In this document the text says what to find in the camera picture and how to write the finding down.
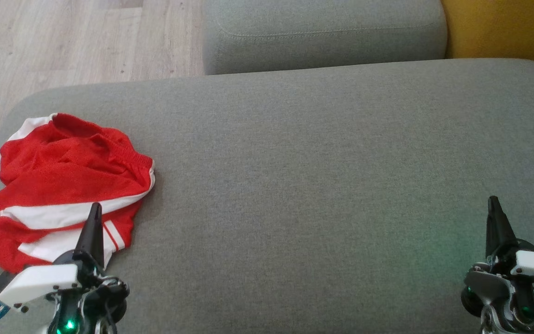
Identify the red and white jersey shirt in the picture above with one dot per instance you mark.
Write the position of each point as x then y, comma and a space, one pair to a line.
3, 241

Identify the red shorts with white stripe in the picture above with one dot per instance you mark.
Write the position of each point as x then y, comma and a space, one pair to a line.
63, 167

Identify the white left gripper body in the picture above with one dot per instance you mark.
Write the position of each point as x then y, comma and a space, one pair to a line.
35, 283

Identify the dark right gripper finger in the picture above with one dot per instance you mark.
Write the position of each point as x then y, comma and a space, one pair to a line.
496, 227

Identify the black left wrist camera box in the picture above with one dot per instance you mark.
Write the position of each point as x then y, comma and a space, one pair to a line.
2, 283

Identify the small grey sofa cushion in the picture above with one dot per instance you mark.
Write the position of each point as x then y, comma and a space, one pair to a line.
322, 32

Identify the large grey sofa seat cushion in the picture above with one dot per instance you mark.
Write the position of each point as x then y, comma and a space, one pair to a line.
318, 185

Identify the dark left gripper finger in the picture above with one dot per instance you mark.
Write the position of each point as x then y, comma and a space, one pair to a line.
93, 232

